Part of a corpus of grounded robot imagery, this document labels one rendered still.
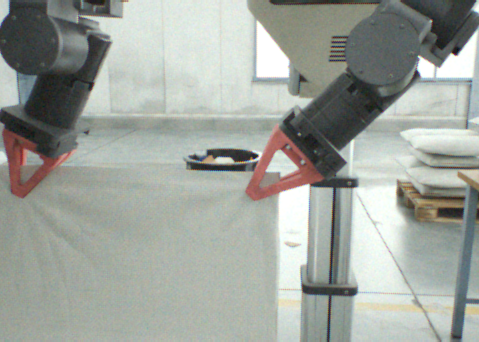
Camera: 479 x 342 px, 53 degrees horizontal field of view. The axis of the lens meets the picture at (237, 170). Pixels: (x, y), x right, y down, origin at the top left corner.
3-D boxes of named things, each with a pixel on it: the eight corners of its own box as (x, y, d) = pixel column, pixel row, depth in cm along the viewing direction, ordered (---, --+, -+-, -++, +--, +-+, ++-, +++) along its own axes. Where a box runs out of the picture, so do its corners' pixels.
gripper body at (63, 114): (-8, 124, 48) (18, 56, 46) (38, 113, 58) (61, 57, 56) (51, 153, 48) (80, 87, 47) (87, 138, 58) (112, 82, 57)
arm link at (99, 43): (124, 34, 53) (79, 11, 53) (99, 27, 46) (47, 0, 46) (100, 91, 54) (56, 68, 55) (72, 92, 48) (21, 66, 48)
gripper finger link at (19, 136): (-22, 187, 52) (8, 109, 50) (11, 172, 59) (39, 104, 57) (35, 215, 53) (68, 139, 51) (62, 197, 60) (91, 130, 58)
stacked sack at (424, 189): (453, 182, 431) (455, 168, 428) (478, 203, 367) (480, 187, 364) (404, 180, 437) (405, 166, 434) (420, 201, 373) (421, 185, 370)
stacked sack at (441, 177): (487, 178, 393) (489, 162, 390) (512, 192, 351) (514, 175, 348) (404, 176, 398) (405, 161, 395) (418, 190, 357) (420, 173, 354)
